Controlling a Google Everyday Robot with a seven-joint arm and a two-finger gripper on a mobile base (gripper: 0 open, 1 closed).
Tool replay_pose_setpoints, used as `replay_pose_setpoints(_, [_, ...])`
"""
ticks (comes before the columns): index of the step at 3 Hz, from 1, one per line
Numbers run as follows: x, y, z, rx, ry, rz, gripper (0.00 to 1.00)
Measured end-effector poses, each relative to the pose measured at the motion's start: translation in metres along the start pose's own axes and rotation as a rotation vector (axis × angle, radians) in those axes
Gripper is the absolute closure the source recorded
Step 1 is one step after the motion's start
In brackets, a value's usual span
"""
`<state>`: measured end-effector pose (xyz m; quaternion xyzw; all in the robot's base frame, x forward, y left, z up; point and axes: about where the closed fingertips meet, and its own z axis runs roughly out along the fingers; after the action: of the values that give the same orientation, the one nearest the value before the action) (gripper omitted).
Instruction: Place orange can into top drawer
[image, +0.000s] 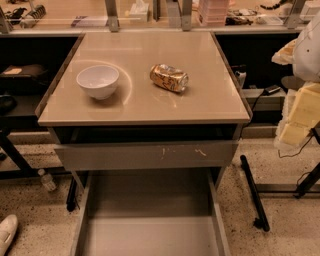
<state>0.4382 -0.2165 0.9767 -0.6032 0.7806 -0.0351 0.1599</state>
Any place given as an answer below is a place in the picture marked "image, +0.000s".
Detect grey open bottom drawer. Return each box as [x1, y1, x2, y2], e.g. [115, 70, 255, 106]
[70, 168, 231, 256]

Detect white tissue box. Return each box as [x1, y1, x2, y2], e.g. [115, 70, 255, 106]
[129, 0, 149, 22]

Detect pink stacked trays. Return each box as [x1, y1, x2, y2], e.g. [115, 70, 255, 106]
[198, 0, 229, 27]

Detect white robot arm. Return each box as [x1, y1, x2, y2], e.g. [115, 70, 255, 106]
[271, 13, 320, 146]

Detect crushed orange soda can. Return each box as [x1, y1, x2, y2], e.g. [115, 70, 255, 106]
[150, 64, 189, 93]

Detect black phone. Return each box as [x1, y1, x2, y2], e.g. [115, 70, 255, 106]
[264, 85, 280, 95]

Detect grey top drawer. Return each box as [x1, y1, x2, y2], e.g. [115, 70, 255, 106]
[55, 139, 238, 171]

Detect grey drawer cabinet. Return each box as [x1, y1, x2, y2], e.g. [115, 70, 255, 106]
[38, 32, 252, 182]

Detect white bowl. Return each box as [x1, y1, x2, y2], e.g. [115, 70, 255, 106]
[76, 65, 119, 100]

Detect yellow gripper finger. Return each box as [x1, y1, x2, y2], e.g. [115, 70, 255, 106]
[289, 82, 320, 128]
[274, 120, 311, 147]

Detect plastic water bottle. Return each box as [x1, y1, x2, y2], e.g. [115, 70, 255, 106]
[38, 169, 57, 192]

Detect black cable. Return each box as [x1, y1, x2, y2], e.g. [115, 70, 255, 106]
[277, 134, 314, 159]

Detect black table leg bar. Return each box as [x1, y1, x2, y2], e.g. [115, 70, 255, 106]
[240, 155, 270, 232]

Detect white shoe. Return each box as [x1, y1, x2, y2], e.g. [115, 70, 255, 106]
[0, 214, 18, 256]

